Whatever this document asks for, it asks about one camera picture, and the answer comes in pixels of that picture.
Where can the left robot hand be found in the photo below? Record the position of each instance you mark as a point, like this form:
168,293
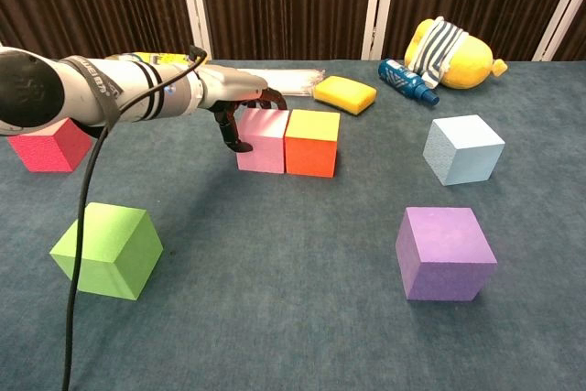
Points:
229,84

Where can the pink foam cube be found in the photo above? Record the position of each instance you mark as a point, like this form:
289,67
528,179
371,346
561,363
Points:
261,157

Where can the orange foam cube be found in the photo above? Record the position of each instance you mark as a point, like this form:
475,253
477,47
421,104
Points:
311,157

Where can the red foam cube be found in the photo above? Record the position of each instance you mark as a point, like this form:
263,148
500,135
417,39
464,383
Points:
50,153

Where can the green foam cube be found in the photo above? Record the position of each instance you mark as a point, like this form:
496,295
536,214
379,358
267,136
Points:
119,267

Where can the light blue foam cube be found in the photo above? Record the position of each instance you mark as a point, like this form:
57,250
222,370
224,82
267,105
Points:
471,162

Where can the purple foam cube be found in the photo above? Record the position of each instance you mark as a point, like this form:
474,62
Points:
448,281

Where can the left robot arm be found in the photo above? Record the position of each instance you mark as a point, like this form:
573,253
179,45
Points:
133,77

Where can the yellow snack bag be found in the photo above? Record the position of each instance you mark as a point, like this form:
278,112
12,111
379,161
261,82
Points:
169,57

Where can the clear pack of white sticks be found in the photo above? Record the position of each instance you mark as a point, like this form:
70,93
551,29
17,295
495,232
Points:
297,82

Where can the yellow sponge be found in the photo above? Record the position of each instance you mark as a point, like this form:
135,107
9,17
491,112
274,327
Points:
343,93

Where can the teal felt table cover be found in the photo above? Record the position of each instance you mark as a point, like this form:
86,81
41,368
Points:
274,249

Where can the blue spray bottle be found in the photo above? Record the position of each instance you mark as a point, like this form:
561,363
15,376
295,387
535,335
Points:
403,82

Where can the blue white striped sock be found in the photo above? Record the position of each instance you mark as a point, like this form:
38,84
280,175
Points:
439,47

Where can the yellow plush toy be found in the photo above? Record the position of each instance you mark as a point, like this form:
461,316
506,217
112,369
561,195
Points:
471,61

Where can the white screen frame post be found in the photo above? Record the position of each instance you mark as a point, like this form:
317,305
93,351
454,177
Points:
373,20
198,34
557,29

